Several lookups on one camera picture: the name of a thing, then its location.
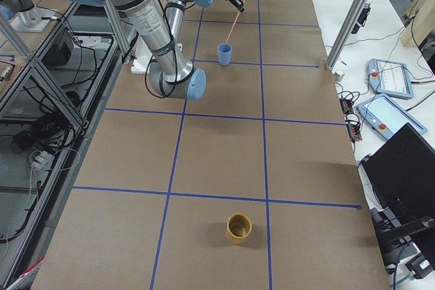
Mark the pink chopstick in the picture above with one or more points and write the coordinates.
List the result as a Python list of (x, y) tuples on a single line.
[(234, 23)]

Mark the blue plastic cup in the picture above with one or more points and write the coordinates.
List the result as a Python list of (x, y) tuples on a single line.
[(224, 53)]

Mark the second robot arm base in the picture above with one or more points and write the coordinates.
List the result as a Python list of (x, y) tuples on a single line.
[(25, 16)]

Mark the yellow plastic cup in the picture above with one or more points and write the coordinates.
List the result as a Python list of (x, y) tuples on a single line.
[(238, 228)]

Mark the small metal tin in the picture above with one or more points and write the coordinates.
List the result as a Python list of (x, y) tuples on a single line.
[(338, 75)]

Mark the upper teach pendant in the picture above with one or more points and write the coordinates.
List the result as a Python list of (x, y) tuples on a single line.
[(390, 78)]

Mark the teach pendant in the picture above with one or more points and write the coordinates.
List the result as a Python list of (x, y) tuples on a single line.
[(390, 78), (386, 117)]

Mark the orange black connector block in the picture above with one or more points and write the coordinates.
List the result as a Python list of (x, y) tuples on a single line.
[(352, 121)]

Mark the black power box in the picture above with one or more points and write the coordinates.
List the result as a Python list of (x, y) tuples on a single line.
[(59, 51)]

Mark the lower teach pendant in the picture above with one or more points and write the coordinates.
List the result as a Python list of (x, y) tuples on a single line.
[(386, 117)]

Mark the black laptop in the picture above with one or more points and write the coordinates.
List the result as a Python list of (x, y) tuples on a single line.
[(402, 176)]

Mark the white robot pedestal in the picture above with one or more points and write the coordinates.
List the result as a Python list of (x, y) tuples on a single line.
[(141, 63)]

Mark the aluminium frame post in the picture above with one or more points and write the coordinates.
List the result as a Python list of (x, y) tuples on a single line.
[(344, 33)]

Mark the black camera stand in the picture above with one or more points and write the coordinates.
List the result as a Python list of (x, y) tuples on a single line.
[(390, 232)]

